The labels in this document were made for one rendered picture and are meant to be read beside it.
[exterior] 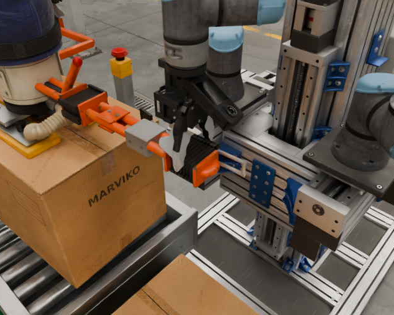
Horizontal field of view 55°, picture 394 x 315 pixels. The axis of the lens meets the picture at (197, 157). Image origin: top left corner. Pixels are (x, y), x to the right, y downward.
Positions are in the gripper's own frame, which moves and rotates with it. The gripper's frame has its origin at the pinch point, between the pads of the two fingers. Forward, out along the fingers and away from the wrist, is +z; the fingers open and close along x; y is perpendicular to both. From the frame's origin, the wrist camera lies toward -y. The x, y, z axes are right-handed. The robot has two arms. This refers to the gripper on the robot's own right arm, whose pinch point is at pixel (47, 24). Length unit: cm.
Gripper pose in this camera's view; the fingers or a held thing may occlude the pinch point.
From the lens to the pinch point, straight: 153.8
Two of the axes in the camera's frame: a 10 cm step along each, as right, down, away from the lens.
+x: 6.3, -5.0, 6.0
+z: 0.0, 7.7, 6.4
